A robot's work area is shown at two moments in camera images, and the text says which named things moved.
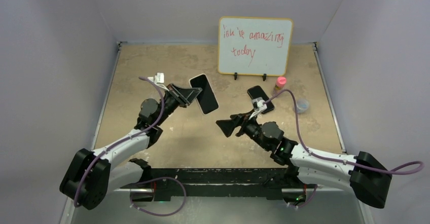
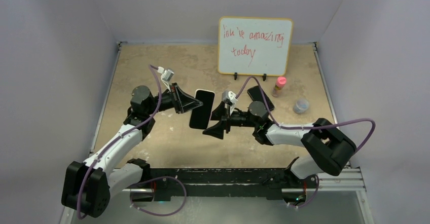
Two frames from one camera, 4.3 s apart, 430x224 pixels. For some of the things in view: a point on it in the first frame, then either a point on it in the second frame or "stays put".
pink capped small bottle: x=280 y=82 stays put
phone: x=207 y=100 to x=200 y=116
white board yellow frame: x=254 y=46 stays put
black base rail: x=185 y=184 stays put
